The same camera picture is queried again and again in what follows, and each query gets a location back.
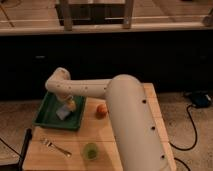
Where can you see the black power adapter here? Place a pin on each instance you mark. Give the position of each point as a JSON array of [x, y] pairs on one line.
[[200, 100]]

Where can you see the orange fruit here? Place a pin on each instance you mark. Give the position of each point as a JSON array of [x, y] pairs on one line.
[[101, 111]]

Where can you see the silver metal fork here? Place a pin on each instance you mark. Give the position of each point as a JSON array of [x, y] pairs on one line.
[[48, 143]]

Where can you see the wooden frame right post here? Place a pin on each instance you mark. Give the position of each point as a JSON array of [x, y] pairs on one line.
[[128, 11]]

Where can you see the wooden frame left post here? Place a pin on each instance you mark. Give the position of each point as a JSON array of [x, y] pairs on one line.
[[66, 14]]

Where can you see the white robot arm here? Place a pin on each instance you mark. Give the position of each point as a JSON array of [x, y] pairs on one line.
[[136, 135]]

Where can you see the green plastic tray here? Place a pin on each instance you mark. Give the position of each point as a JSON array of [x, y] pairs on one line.
[[47, 117]]

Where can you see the blue-grey sponge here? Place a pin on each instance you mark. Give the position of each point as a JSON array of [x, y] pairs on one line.
[[63, 112]]

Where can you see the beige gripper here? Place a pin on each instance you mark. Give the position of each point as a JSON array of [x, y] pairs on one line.
[[70, 104]]

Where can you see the green plastic cup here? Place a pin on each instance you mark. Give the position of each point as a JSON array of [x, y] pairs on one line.
[[90, 151]]

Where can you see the wooden frame post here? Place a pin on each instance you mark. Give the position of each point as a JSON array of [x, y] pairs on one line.
[[66, 14], [128, 11]]

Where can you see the black pole beside table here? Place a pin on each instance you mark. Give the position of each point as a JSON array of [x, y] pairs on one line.
[[27, 138]]

